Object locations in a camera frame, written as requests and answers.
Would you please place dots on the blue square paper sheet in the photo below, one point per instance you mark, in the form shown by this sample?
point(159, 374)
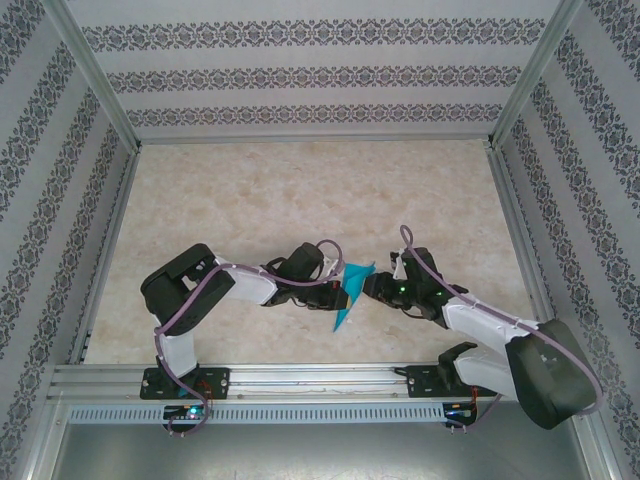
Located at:
point(353, 280)

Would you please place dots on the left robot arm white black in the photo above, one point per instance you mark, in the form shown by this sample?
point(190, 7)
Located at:
point(250, 287)

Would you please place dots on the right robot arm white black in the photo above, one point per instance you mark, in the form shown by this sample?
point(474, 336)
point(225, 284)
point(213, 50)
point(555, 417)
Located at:
point(480, 325)

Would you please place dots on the grey sheet metal panel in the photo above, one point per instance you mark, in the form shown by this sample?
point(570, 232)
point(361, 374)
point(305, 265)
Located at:
point(320, 455)

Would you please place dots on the control board with LED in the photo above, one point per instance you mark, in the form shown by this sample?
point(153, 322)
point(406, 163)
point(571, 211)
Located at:
point(185, 413)
point(460, 413)

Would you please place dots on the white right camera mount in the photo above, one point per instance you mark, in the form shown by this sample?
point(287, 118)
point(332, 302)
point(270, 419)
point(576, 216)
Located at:
point(398, 267)

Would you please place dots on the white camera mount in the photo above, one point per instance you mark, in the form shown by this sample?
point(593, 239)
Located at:
point(332, 267)
point(398, 267)

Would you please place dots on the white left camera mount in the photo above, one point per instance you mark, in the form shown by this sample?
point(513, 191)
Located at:
point(332, 267)

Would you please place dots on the small black rail clamp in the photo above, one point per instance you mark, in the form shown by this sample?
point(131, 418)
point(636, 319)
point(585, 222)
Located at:
point(400, 372)

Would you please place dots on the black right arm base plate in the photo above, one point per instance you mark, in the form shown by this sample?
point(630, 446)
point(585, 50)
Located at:
point(420, 382)

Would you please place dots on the aluminium table edge rail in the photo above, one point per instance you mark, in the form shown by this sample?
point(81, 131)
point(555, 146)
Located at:
point(107, 250)
point(315, 138)

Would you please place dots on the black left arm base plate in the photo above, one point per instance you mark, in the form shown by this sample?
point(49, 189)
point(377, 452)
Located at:
point(220, 382)

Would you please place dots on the aluminium frame corner post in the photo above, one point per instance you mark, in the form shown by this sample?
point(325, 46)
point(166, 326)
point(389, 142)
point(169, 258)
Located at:
point(532, 75)
point(99, 75)

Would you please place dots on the aluminium frame upright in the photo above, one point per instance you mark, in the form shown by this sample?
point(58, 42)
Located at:
point(597, 440)
point(45, 440)

